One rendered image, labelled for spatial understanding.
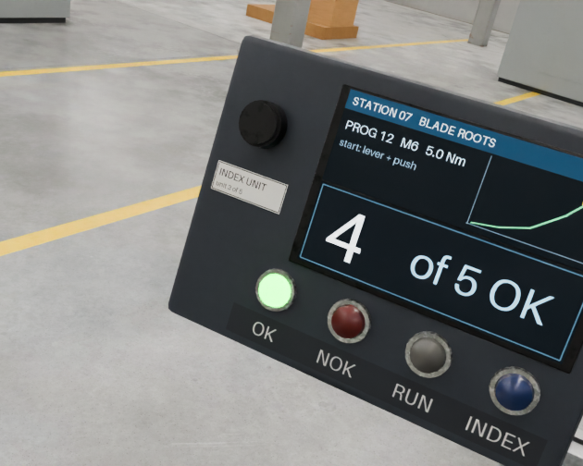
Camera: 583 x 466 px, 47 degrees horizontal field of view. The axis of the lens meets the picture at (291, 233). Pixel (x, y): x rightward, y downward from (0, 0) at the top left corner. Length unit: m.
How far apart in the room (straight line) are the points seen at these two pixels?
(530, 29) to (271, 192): 7.80
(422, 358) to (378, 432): 1.72
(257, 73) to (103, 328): 1.93
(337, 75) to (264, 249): 0.11
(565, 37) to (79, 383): 6.83
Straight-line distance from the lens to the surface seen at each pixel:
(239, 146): 0.43
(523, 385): 0.39
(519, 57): 8.22
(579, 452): 0.49
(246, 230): 0.43
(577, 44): 8.04
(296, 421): 2.06
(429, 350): 0.39
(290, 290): 0.42
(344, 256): 0.40
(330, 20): 8.48
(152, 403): 2.03
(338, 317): 0.40
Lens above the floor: 1.33
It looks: 25 degrees down
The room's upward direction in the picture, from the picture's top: 12 degrees clockwise
